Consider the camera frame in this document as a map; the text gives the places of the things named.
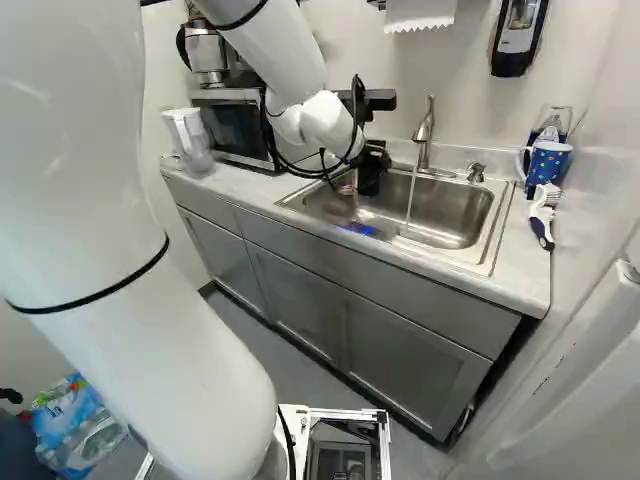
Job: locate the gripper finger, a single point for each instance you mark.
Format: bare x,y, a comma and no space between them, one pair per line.
349,189

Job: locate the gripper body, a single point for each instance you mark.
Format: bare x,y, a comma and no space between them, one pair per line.
371,175

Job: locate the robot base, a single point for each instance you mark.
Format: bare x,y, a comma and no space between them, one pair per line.
345,450

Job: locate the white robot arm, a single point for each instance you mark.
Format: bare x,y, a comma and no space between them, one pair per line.
125,200

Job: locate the brushed metal tap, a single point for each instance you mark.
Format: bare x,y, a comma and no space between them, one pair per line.
425,135

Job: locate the stainless steel sink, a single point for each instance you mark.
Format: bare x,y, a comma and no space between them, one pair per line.
450,215

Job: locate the metal sink soap pump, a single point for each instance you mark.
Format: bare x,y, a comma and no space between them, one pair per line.
475,172

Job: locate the stainless steel microwave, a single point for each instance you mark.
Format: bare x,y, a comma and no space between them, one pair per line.
235,135

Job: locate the grey kitchen counter with cabinets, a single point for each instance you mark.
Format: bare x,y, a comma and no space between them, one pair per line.
400,340

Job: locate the white paper towel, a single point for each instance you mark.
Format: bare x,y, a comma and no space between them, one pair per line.
420,15

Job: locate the black coffee maker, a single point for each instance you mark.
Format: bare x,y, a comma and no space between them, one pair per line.
240,62

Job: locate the blue dotted mug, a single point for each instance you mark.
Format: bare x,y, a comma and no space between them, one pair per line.
547,165

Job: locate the white water filter pitcher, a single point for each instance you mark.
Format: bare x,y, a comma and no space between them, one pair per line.
182,130

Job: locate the white and blue dish brush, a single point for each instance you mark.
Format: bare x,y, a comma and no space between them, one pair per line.
542,225

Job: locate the glass electric kettle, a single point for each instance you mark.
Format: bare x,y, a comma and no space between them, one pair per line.
205,55

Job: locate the pack of water bottles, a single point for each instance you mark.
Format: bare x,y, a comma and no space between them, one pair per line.
65,415

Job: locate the black wall soap dispenser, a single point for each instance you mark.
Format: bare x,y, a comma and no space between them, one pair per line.
515,45

